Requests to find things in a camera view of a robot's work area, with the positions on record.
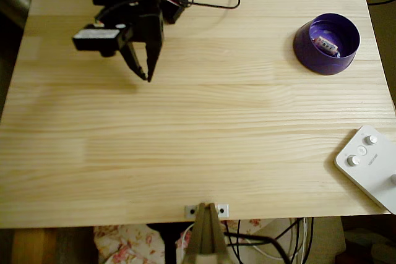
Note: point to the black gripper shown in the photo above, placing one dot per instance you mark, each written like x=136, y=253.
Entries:
x=152, y=36

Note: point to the candy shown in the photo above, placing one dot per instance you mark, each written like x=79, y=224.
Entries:
x=327, y=47

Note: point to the purple bowl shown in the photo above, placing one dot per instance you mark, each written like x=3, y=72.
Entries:
x=318, y=60

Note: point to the floral patterned cloth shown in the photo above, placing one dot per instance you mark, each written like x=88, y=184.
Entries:
x=130, y=242

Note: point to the black support pole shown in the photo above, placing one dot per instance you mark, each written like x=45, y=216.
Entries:
x=170, y=245

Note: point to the wooden trestle beam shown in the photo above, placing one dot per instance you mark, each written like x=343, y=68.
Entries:
x=34, y=245

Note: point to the white control box with knobs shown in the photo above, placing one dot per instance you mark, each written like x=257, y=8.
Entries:
x=371, y=168

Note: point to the white metal mounting bracket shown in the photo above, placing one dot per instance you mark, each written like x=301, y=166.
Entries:
x=222, y=211

